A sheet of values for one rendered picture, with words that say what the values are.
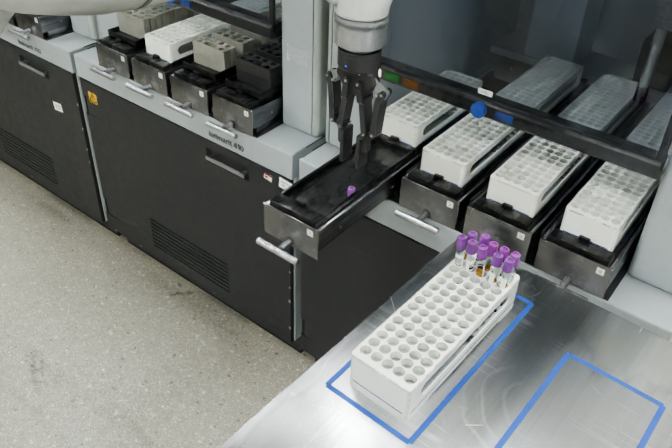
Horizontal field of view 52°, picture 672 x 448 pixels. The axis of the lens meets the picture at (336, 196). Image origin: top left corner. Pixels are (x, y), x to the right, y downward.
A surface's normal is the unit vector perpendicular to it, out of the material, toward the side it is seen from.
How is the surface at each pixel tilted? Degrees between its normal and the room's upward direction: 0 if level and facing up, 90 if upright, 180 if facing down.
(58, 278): 0
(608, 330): 0
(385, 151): 0
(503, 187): 90
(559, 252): 90
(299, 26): 90
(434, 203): 90
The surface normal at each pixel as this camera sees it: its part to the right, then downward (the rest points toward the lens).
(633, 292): 0.04, -0.81
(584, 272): -0.61, 0.44
